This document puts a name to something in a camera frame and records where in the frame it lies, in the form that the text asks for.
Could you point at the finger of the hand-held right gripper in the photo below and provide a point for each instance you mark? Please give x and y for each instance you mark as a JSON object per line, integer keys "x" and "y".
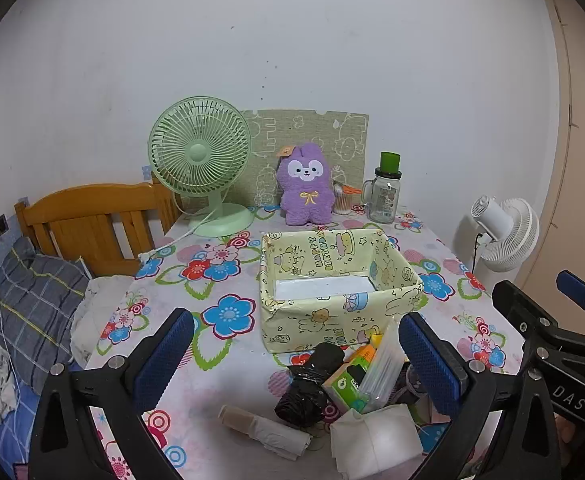
{"x": 580, "y": 292}
{"x": 527, "y": 315}

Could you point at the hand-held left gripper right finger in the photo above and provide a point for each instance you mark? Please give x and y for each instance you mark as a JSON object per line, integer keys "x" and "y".
{"x": 430, "y": 365}

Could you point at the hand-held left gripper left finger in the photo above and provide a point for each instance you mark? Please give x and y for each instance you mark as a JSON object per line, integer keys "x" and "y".
{"x": 165, "y": 355}

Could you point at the green tissue pack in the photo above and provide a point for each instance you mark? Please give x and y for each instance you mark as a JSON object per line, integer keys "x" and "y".
{"x": 347, "y": 385}

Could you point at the white napkin stack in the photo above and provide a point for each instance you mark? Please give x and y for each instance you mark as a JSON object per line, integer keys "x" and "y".
{"x": 377, "y": 440}

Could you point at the yellow cartoon print storage box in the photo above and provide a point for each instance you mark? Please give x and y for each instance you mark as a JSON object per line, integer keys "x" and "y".
{"x": 317, "y": 315}

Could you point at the black plastic bag roll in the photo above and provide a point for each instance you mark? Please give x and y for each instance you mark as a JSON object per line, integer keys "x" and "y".
{"x": 305, "y": 387}

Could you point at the white bag roll brown core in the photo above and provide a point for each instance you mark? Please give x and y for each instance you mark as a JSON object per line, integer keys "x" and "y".
{"x": 267, "y": 432}

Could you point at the person's right hand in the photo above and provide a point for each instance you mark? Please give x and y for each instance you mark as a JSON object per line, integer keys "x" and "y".
{"x": 568, "y": 429}

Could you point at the white quilt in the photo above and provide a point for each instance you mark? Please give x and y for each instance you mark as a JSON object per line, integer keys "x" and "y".
{"x": 95, "y": 310}

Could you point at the white floor fan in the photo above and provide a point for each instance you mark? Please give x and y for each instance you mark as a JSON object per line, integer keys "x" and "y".
{"x": 510, "y": 232}

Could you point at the grey plaid pillow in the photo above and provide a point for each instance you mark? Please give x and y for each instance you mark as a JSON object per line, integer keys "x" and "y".
{"x": 37, "y": 305}

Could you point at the wooden bed headboard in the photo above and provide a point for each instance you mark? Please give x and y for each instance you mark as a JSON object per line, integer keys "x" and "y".
{"x": 87, "y": 232}

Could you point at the beige door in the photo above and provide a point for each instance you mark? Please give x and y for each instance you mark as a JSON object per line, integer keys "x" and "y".
{"x": 582, "y": 135}

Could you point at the glass mug jar green lid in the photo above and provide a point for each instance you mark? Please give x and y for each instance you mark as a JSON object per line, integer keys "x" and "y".
{"x": 385, "y": 195}

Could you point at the green desk fan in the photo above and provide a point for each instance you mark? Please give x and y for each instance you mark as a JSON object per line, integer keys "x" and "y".
{"x": 200, "y": 152}

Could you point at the purple plush toy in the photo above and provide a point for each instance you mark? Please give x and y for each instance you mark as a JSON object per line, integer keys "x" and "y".
{"x": 306, "y": 195}

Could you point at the green cartoon print board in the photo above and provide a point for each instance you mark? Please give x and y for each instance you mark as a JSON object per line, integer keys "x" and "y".
{"x": 297, "y": 127}

